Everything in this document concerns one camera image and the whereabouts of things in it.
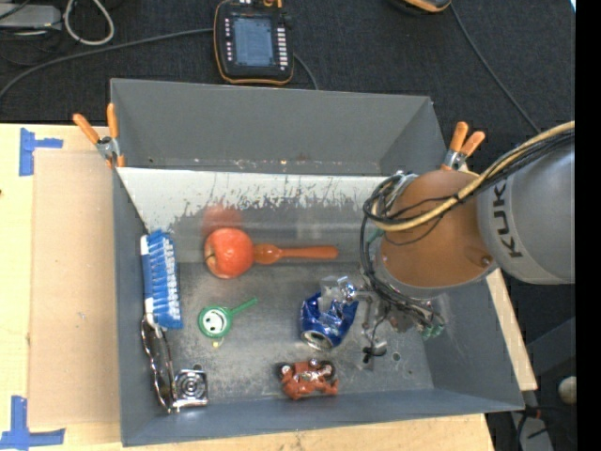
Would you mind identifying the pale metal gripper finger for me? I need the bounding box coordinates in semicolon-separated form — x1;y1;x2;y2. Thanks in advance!
372;310;393;346
360;291;378;335

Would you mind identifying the clear crumpled plastic piece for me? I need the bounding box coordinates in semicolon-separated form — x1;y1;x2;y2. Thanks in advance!
320;274;358;301

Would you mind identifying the crushed blue drink can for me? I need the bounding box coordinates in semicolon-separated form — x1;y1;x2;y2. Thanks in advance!
299;290;361;350

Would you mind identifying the red-orange toy car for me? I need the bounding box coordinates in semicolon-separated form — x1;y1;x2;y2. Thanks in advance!
275;358;340;401

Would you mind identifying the orange plastic spoon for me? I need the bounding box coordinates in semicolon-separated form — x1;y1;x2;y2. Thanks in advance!
253;243;340;267

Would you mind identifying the orange toy apple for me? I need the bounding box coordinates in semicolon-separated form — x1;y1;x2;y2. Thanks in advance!
203;227;257;280

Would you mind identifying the green smiley face toy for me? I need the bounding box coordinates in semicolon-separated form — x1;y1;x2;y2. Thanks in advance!
196;296;259;340

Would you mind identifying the silver square metal object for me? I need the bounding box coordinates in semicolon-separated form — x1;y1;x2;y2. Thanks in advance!
171;368;210;409

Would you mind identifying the blue and white scrub brush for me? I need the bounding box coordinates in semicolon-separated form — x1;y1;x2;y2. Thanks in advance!
139;229;185;332

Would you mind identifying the grey metal bin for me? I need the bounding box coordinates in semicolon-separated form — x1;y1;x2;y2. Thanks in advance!
108;77;527;448

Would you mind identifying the brown cardboard board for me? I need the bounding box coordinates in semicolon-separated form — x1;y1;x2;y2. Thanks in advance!
26;149;121;430

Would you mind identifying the black cylinder on white bracket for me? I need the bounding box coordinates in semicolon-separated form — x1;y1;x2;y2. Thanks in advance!
360;339;390;372

